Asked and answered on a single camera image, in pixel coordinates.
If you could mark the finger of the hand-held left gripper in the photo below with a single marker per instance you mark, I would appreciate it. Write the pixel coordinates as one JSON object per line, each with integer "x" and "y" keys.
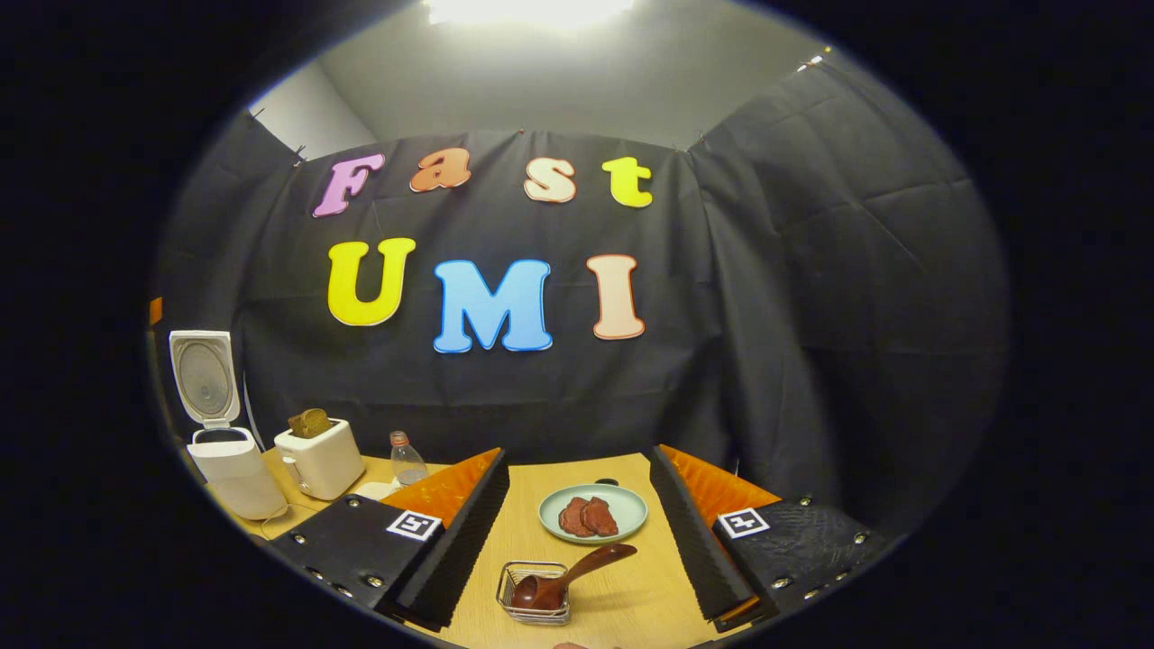
{"x": 155, "y": 311}

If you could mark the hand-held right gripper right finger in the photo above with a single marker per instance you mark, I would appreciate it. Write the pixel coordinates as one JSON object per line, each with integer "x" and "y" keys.
{"x": 699, "y": 550}

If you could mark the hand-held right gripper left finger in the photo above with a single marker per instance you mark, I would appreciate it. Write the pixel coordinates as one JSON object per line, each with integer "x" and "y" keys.
{"x": 469, "y": 541}

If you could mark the brown wooden spoon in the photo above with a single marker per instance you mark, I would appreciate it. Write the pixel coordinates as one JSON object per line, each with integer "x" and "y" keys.
{"x": 577, "y": 572}

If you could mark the white rice cooker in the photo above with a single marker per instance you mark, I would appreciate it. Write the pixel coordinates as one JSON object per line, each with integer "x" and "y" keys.
{"x": 234, "y": 469}

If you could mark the pale green plate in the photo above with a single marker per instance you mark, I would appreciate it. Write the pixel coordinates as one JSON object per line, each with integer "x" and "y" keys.
{"x": 627, "y": 509}

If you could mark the clear plastic bottle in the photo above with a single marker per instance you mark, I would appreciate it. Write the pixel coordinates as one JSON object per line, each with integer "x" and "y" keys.
{"x": 407, "y": 464}

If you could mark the brown meat slice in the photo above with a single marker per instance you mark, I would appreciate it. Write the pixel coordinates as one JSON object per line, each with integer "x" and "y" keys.
{"x": 572, "y": 518}
{"x": 602, "y": 516}

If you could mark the white toaster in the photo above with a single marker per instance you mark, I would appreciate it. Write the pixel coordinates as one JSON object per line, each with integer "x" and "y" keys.
{"x": 325, "y": 464}

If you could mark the black backdrop cloth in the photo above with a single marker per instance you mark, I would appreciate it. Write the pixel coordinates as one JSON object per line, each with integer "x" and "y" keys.
{"x": 559, "y": 397}

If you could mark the large ceiling light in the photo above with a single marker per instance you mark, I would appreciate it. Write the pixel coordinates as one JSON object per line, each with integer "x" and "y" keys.
{"x": 527, "y": 11}

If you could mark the small ceiling light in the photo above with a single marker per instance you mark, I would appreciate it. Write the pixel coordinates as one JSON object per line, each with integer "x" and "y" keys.
{"x": 811, "y": 61}

